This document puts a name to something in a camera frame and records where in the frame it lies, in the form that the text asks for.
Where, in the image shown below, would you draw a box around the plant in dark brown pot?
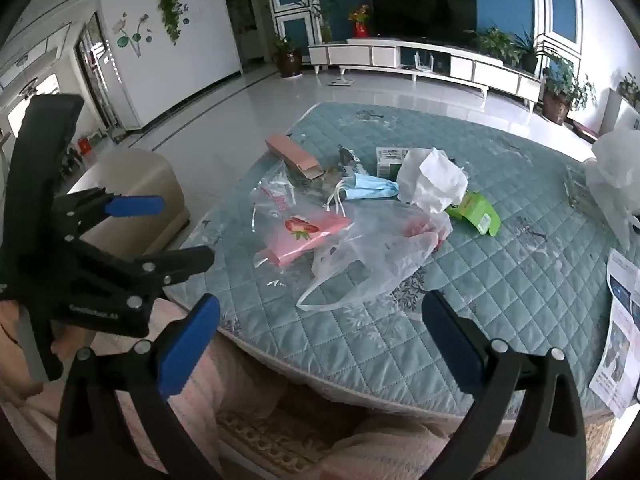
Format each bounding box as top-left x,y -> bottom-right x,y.
272,35 -> 303,78

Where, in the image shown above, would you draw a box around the lotus wall decal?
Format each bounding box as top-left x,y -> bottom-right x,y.
116,12 -> 152,57

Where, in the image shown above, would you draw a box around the pink cardboard box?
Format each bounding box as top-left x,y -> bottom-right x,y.
265,134 -> 323,181

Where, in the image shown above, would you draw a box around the white television cabinet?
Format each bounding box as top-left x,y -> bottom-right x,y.
307,37 -> 543,111

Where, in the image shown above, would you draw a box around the white plastic bag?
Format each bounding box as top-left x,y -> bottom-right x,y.
584,127 -> 640,251

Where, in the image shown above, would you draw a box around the hanging green wall plant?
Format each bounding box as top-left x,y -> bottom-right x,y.
156,0 -> 189,46

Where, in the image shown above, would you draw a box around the white crumpled tissue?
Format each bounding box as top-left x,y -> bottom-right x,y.
396,147 -> 469,213

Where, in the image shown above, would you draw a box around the red plastic wrapper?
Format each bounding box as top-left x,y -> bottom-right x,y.
405,219 -> 447,247

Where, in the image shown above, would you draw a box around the teal quilted table cover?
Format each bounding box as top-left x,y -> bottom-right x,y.
165,101 -> 640,418

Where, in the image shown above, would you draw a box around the beige leather sofa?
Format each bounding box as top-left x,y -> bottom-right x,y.
65,147 -> 191,261

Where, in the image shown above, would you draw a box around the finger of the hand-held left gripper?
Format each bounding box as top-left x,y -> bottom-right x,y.
52,187 -> 166,241
87,246 -> 216,312

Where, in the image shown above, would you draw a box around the printed paper leaflet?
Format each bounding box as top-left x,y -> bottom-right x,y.
589,300 -> 640,418
606,247 -> 640,311

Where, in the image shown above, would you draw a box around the blue face mask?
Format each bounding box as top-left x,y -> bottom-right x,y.
325,172 -> 401,218

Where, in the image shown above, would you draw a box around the leafy green potted plant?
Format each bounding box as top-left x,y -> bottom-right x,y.
467,25 -> 523,66

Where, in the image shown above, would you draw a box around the pink strawberry print packet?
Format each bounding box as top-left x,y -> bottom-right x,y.
257,210 -> 353,267

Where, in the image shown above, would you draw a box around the grassy plant in black pot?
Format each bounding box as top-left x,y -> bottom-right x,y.
515,30 -> 545,74

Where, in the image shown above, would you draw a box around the green cardboard box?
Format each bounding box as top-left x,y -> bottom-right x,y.
445,191 -> 502,237

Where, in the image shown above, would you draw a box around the clear plastic bag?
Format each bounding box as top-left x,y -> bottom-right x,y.
296,200 -> 454,311

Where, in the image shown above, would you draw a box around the small clear plastic wrapper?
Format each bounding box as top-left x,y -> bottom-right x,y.
565,165 -> 594,209

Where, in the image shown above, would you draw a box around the white and green small box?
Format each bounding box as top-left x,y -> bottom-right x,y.
375,146 -> 416,179

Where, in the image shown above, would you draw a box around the white side cabinet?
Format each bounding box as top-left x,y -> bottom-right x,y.
599,87 -> 640,137

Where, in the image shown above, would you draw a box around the black flat television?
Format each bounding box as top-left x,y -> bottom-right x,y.
369,0 -> 477,46

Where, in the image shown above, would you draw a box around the small plant on white cabinet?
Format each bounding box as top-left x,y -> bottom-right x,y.
617,72 -> 640,109

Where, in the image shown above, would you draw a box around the plant in patterned brown pot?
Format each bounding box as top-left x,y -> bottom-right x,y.
540,52 -> 597,126

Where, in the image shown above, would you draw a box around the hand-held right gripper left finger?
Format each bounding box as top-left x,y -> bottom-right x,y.
55,294 -> 223,480

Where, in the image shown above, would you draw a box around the red flowers in red vase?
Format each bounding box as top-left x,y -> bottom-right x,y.
348,4 -> 372,38

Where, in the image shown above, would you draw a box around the clear wrapper with red print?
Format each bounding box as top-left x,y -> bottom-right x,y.
250,162 -> 321,233

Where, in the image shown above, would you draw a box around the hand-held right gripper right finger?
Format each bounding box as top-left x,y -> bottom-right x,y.
421,289 -> 587,480

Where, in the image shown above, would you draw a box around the tall green bamboo plant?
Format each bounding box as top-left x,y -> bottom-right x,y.
299,0 -> 347,44

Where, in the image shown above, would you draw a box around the person's pink fleece clothing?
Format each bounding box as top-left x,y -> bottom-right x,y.
0,305 -> 476,480

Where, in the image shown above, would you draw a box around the glass sliding door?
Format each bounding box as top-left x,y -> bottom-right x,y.
74,12 -> 122,132

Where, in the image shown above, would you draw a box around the person's left hand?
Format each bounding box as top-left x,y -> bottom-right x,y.
0,301 -> 48,402

